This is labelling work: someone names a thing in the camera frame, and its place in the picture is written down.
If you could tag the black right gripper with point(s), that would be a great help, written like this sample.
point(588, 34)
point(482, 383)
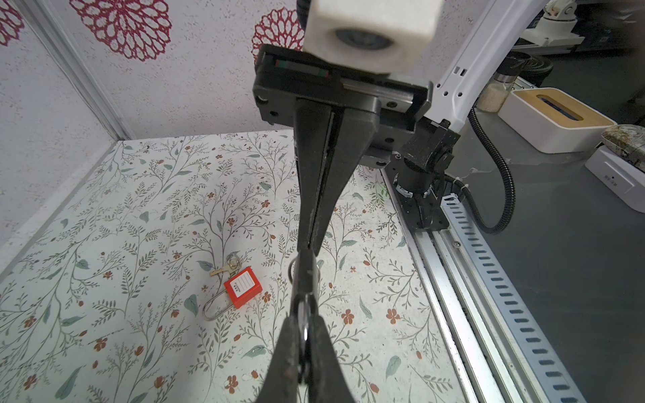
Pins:
point(326, 161)

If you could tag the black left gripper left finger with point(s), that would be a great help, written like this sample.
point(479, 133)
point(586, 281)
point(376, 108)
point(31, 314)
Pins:
point(284, 373)

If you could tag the glass spice jar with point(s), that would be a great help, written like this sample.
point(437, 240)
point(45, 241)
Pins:
point(499, 86)

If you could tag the black padlock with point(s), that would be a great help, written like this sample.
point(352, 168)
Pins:
point(305, 279)

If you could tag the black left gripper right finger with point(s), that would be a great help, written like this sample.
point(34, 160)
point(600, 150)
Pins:
point(321, 371)

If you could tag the white tissue box wooden lid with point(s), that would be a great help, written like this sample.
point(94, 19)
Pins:
point(552, 121)

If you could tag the red padlock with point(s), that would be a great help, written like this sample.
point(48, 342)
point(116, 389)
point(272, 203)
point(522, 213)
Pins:
point(237, 291)

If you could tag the brass key with ring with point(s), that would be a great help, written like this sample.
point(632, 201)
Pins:
point(232, 265)

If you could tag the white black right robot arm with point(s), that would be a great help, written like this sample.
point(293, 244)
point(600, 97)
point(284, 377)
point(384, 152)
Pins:
point(417, 170)

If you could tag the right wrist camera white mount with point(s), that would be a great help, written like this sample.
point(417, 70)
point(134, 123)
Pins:
point(380, 37)

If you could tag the white device box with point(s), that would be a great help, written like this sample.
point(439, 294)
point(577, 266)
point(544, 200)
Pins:
point(623, 179)

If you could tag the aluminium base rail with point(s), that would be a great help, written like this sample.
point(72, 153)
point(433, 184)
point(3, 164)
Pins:
point(498, 350)

